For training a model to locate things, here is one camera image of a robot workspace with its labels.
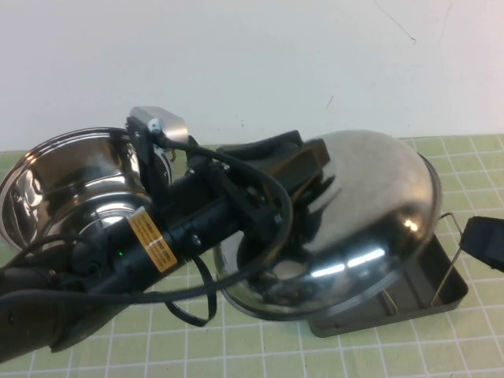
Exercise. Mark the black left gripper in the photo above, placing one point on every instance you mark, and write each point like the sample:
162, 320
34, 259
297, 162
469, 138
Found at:
236, 204

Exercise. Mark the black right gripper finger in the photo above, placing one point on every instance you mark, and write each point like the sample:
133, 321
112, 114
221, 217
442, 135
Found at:
484, 244

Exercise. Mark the stainless steel pot lid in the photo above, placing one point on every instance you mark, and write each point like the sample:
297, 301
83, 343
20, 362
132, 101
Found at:
374, 197

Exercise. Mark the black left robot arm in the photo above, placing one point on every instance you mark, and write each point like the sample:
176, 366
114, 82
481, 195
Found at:
118, 267

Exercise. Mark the dark grey rack tray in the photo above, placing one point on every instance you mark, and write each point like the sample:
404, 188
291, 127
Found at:
453, 283

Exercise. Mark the stainless steel cooking pot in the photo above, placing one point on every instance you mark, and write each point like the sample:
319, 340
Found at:
59, 177

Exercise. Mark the green grid mat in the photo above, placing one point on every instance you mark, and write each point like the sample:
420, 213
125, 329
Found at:
315, 354

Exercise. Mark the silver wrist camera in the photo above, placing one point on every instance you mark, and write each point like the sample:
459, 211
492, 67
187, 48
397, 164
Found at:
173, 130

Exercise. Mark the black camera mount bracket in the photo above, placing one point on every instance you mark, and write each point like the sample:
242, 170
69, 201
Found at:
151, 173

